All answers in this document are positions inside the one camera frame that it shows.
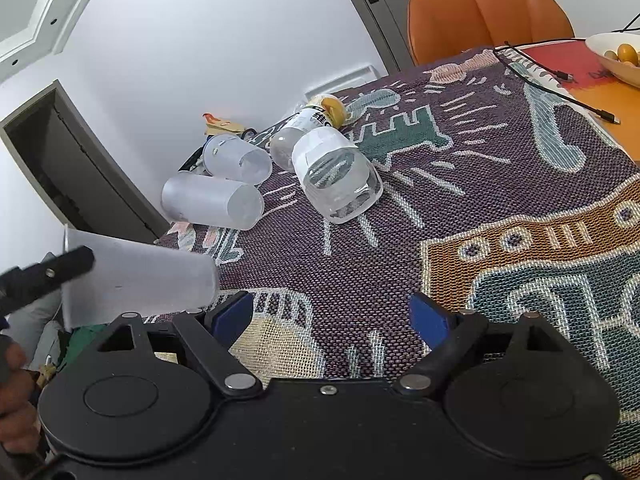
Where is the patterned woven blanket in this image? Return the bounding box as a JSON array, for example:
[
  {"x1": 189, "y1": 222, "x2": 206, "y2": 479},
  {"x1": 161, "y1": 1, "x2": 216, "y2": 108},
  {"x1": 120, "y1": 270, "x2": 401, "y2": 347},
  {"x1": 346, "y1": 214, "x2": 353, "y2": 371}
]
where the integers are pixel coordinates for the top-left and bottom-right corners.
[{"x1": 148, "y1": 46, "x2": 640, "y2": 473}]

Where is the green cloth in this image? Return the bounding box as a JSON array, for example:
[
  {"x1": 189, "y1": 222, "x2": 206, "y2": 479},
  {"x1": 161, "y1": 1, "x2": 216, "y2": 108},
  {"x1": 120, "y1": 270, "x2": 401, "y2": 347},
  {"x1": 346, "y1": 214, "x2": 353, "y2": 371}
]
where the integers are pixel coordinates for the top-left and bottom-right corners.
[{"x1": 56, "y1": 325, "x2": 108, "y2": 374}]

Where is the clear glass with white label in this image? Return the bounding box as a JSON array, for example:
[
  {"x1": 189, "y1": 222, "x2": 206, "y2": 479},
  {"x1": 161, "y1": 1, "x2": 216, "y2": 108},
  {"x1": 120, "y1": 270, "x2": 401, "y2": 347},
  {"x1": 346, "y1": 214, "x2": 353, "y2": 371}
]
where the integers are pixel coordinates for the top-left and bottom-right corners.
[{"x1": 291, "y1": 126, "x2": 385, "y2": 225}]

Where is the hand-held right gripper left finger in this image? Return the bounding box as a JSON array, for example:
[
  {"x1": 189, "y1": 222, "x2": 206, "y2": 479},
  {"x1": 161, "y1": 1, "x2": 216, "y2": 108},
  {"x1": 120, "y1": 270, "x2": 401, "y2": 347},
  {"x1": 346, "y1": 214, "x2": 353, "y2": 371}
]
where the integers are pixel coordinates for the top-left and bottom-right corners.
[{"x1": 94, "y1": 290, "x2": 264, "y2": 400}]

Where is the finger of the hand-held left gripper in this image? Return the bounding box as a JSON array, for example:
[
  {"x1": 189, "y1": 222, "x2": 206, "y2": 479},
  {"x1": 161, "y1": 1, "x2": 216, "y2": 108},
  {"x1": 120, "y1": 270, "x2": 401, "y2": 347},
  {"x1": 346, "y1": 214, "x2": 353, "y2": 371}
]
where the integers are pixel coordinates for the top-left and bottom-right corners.
[{"x1": 0, "y1": 246, "x2": 96, "y2": 313}]

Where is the orange leather chair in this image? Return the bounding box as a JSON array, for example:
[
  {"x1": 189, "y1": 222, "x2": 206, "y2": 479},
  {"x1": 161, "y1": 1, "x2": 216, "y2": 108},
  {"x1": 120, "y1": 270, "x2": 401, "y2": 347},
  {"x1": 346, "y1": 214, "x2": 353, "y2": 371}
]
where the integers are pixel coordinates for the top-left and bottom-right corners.
[{"x1": 407, "y1": 0, "x2": 576, "y2": 67}]

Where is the black cable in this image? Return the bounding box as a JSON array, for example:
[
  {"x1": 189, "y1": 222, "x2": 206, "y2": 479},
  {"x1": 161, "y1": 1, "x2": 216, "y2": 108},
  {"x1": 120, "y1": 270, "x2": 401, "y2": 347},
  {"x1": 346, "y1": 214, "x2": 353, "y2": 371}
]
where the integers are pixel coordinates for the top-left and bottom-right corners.
[
  {"x1": 493, "y1": 45, "x2": 622, "y2": 126},
  {"x1": 503, "y1": 40, "x2": 576, "y2": 83}
]

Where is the person's left hand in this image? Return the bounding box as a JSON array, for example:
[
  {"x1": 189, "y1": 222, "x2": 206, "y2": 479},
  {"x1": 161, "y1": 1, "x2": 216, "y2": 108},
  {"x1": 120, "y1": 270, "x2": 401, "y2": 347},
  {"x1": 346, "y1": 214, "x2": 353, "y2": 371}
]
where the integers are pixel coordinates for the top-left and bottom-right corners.
[{"x1": 0, "y1": 344, "x2": 42, "y2": 456}]

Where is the white bowl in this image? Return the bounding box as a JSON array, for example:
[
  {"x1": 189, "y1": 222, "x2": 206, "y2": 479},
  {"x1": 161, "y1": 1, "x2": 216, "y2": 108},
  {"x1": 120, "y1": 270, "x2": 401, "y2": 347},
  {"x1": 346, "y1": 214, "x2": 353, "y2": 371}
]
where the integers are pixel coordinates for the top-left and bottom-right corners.
[{"x1": 584, "y1": 32, "x2": 640, "y2": 89}]

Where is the frosted plastic cup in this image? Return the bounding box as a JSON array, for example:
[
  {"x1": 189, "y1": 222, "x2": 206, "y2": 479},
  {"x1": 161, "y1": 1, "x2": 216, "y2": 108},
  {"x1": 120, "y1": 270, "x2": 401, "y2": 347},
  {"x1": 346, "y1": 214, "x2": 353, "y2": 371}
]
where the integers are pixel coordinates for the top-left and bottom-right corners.
[
  {"x1": 202, "y1": 133, "x2": 274, "y2": 185},
  {"x1": 61, "y1": 225, "x2": 220, "y2": 330},
  {"x1": 161, "y1": 171, "x2": 265, "y2": 232}
]

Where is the orange yellow snack packet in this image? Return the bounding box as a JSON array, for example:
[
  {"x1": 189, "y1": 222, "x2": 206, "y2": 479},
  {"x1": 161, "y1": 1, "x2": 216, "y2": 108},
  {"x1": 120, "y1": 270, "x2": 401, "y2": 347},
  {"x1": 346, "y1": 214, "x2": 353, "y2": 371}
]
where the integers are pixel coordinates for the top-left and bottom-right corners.
[{"x1": 202, "y1": 113, "x2": 247, "y2": 137}]

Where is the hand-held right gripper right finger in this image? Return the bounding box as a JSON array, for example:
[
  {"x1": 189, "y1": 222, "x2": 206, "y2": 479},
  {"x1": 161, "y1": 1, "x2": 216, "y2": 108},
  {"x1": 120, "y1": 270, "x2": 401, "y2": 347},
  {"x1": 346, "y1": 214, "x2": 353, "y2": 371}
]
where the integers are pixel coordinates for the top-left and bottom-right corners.
[{"x1": 393, "y1": 292, "x2": 564, "y2": 400}]

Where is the clear bottle with yellow cap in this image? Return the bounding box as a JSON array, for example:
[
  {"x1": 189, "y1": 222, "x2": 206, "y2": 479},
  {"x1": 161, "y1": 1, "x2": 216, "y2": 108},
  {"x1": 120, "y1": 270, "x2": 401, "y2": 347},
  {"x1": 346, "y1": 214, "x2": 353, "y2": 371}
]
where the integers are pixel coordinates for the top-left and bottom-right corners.
[{"x1": 269, "y1": 94, "x2": 347, "y2": 172}]

